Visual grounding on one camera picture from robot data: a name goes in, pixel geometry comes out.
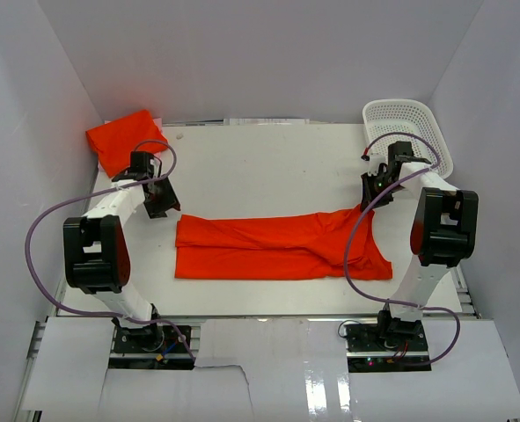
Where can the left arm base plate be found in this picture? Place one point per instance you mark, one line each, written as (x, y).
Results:
(156, 347)

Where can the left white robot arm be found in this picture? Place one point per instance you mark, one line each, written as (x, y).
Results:
(95, 248)

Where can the aluminium frame rail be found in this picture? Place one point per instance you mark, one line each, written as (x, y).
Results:
(21, 414)

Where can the orange t-shirt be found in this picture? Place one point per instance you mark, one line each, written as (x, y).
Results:
(114, 141)
(302, 247)

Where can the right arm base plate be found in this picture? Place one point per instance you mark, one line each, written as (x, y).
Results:
(370, 353)

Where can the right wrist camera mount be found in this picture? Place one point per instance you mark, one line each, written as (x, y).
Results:
(376, 163)

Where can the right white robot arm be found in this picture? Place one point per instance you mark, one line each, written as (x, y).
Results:
(442, 235)

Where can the white perforated plastic basket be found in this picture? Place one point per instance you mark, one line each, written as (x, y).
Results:
(385, 116)

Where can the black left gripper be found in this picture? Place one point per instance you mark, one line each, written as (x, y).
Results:
(169, 201)

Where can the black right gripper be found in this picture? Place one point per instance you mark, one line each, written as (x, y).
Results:
(377, 202)

